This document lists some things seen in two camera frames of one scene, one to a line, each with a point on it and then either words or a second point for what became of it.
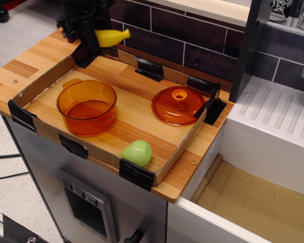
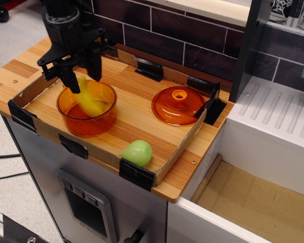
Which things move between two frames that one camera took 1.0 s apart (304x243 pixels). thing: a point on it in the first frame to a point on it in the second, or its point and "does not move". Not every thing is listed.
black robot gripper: [82, 17] to [70, 26]
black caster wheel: [1, 14] does not move
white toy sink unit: [255, 184] does not move
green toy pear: [138, 152] does not move
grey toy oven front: [88, 202] does not move
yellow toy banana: [109, 38] to [88, 105]
